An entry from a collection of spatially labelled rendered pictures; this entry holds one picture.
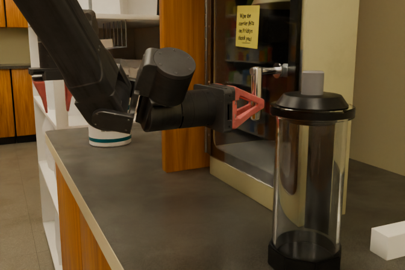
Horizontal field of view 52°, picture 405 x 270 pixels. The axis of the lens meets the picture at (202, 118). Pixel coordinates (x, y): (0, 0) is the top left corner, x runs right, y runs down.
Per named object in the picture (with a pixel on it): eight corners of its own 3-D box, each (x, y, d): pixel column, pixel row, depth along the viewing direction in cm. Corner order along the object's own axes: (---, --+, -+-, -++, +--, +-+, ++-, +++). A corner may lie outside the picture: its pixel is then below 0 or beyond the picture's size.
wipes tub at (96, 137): (125, 136, 137) (123, 91, 134) (137, 144, 125) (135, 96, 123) (85, 140, 131) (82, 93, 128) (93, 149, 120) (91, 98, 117)
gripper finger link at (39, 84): (72, 113, 91) (69, 70, 89) (37, 116, 88) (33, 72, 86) (67, 108, 97) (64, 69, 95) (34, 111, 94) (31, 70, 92)
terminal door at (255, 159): (210, 153, 96) (210, -26, 89) (293, 197, 69) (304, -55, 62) (207, 154, 96) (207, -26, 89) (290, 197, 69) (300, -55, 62)
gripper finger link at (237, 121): (248, 80, 71) (199, 82, 67) (272, 84, 65) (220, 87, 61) (247, 119, 73) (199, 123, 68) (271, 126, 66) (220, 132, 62)
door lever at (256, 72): (281, 119, 69) (272, 117, 72) (283, 62, 68) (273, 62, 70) (254, 122, 67) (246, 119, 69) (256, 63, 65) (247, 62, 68)
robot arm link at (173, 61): (100, 85, 63) (90, 126, 57) (109, 23, 55) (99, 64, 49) (176, 101, 66) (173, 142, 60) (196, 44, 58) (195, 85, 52)
